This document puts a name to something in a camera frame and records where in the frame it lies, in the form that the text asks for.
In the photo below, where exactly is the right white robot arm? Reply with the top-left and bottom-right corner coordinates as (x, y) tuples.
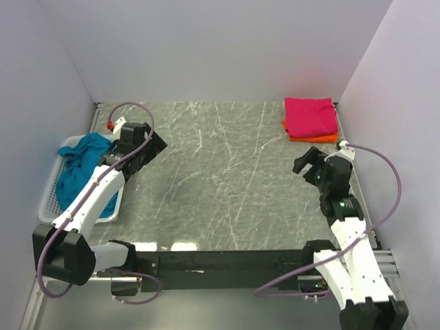
(292, 142), (408, 329)

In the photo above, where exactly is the pink t shirt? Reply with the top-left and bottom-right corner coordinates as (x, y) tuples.
(284, 98), (338, 138)

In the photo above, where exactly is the white plastic laundry basket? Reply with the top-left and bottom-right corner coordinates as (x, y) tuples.
(38, 135), (115, 223)

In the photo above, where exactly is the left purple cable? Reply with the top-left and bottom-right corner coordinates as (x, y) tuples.
(36, 101), (162, 306)

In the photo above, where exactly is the blue t shirt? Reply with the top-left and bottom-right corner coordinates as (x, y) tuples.
(56, 133), (111, 211)

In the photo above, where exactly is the folded orange t shirt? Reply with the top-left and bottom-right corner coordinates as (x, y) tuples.
(281, 120), (339, 144)

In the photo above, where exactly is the aluminium frame rail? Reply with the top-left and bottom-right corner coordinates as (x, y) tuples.
(19, 249), (417, 330)

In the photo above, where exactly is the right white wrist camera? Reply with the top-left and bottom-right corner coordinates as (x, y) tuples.
(324, 140), (355, 162)

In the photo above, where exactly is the black base beam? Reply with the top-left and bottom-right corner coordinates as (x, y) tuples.
(130, 250), (311, 290)

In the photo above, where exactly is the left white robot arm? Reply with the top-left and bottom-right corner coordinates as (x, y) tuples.
(32, 122), (167, 286)

